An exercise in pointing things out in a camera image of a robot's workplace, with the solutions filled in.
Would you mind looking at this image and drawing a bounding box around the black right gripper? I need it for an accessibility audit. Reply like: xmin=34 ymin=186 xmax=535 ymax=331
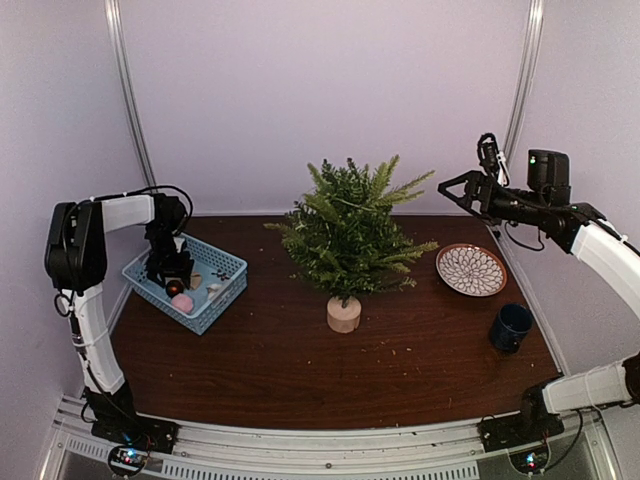
xmin=438 ymin=170 xmax=548 ymax=226

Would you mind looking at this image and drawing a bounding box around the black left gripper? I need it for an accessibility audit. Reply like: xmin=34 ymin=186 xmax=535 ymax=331
xmin=146 ymin=225 xmax=194 ymax=288

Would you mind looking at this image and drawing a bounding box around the dark red bauble ornament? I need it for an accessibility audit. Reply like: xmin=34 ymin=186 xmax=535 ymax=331
xmin=165 ymin=280 xmax=184 ymax=298

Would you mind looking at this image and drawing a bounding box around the pink pompom ornament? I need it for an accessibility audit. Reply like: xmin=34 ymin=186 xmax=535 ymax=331
xmin=171 ymin=293 xmax=194 ymax=314

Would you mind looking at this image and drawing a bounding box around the white fluffy ornament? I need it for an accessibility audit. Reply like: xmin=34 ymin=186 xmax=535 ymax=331
xmin=206 ymin=283 xmax=223 ymax=301

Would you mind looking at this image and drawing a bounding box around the small green christmas tree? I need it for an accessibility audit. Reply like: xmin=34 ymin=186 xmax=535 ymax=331
xmin=264 ymin=155 xmax=438 ymax=305

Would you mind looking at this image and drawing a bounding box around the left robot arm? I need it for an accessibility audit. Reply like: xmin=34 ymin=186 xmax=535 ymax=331
xmin=44 ymin=185 xmax=194 ymax=444

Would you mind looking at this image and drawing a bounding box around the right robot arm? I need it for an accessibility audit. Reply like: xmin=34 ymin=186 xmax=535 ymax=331
xmin=438 ymin=145 xmax=639 ymax=442

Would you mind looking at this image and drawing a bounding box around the round wooden tree base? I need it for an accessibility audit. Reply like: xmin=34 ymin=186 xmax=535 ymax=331
xmin=327 ymin=296 xmax=362 ymax=334

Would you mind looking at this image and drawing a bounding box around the beige fabric bow ornament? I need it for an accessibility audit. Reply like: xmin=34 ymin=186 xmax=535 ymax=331
xmin=189 ymin=273 xmax=203 ymax=290

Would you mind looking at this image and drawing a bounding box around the light blue plastic basket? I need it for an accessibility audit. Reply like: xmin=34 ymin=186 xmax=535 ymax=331
xmin=122 ymin=234 xmax=248 ymax=335

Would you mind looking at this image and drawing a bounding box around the dark berry sprig ornament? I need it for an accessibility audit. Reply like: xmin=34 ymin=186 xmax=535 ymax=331
xmin=211 ymin=269 xmax=229 ymax=282

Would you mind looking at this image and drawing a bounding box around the floral patterned ceramic plate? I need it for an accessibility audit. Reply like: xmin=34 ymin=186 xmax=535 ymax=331
xmin=435 ymin=243 xmax=508 ymax=298

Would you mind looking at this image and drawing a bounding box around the dark blue mug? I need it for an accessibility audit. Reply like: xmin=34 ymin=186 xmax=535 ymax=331
xmin=489 ymin=303 xmax=534 ymax=354

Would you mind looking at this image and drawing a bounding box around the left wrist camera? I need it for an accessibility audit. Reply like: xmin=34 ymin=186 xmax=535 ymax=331
xmin=173 ymin=236 xmax=188 ymax=255

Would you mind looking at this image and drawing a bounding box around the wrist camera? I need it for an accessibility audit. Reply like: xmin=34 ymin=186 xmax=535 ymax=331
xmin=477 ymin=133 xmax=510 ymax=187
xmin=173 ymin=236 xmax=188 ymax=255

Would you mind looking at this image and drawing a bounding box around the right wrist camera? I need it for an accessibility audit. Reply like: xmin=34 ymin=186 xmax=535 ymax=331
xmin=477 ymin=133 xmax=510 ymax=187

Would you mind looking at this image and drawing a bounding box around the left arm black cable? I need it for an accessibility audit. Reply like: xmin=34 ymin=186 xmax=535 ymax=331
xmin=74 ymin=184 xmax=195 ymax=236

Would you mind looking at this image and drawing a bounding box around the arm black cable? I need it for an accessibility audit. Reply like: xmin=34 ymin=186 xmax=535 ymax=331
xmin=477 ymin=133 xmax=546 ymax=252
xmin=74 ymin=184 xmax=195 ymax=236

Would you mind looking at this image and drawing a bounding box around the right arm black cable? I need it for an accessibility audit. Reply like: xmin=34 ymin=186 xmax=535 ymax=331
xmin=477 ymin=133 xmax=546 ymax=252

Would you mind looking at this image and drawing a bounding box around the right aluminium frame post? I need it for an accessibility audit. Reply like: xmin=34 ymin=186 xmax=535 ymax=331
xmin=504 ymin=0 xmax=545 ymax=162

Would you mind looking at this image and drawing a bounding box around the aluminium frame post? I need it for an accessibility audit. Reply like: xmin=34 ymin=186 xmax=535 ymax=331
xmin=504 ymin=0 xmax=545 ymax=162
xmin=104 ymin=0 xmax=157 ymax=187

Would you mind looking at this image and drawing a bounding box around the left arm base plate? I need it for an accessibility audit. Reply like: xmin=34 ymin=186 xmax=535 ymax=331
xmin=91 ymin=413 xmax=179 ymax=454

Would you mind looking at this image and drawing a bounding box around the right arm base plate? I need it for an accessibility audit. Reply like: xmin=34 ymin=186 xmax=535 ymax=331
xmin=477 ymin=412 xmax=564 ymax=453

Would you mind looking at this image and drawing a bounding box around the left aluminium frame post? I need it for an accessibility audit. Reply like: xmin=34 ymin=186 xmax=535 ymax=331
xmin=104 ymin=0 xmax=157 ymax=187

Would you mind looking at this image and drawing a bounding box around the aluminium front rail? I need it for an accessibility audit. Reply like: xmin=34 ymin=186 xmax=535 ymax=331
xmin=52 ymin=394 xmax=609 ymax=480

